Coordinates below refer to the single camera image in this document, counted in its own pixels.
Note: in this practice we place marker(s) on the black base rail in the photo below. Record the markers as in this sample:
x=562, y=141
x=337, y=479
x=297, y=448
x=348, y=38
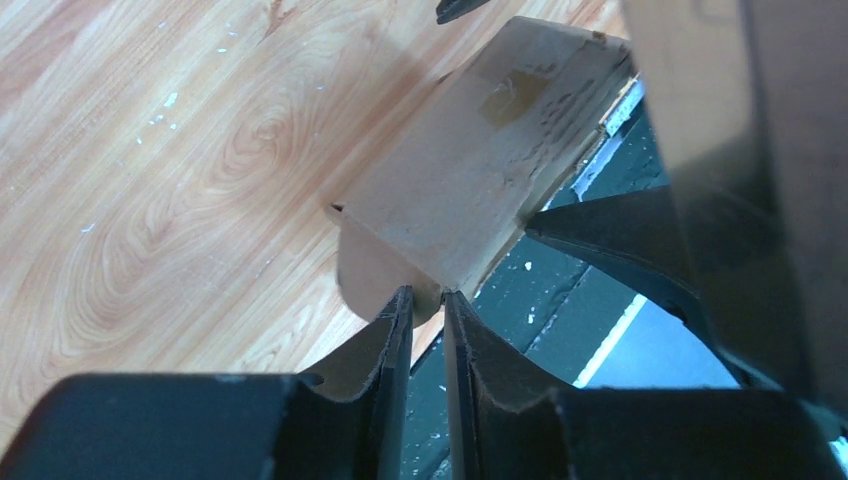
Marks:
x=553, y=308

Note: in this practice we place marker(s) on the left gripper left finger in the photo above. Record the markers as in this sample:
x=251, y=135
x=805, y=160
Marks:
x=343, y=417

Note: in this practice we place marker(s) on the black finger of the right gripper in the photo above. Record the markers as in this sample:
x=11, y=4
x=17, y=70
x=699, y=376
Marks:
x=450, y=10

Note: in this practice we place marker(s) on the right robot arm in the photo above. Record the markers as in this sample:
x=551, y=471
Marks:
x=748, y=101

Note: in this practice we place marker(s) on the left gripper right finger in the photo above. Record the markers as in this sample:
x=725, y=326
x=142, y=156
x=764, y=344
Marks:
x=502, y=407

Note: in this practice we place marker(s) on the brown cardboard box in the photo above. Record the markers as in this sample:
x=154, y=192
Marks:
x=500, y=137

